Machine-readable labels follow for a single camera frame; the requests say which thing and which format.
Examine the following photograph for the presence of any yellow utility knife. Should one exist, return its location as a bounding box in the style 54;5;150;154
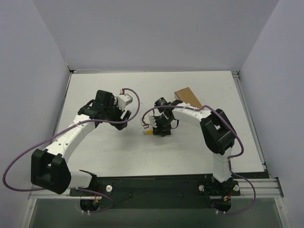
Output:
143;130;153;135

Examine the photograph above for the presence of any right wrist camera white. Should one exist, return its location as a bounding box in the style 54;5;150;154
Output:
144;115;157;128

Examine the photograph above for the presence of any brown cardboard express box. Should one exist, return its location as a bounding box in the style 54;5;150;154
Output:
174;87;202;108

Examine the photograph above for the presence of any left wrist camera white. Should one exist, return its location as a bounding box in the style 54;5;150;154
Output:
116;94;133;111

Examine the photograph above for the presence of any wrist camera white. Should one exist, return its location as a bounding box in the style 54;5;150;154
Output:
116;94;133;111
144;115;157;128

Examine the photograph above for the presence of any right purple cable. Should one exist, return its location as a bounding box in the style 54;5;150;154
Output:
142;104;257;216

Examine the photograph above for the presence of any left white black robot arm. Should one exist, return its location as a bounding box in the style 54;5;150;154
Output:
31;90;133;196

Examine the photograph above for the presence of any aluminium front rail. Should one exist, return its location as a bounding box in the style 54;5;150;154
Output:
28;178;285;200

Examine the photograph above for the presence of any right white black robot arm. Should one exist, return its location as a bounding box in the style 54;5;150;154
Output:
148;98;235;183

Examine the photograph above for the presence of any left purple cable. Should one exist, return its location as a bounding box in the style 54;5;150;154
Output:
2;88;141;213

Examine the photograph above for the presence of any purple cable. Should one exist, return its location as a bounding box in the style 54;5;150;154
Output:
2;88;141;213
142;104;257;216

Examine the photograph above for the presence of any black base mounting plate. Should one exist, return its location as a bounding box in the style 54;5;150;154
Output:
69;174;240;212

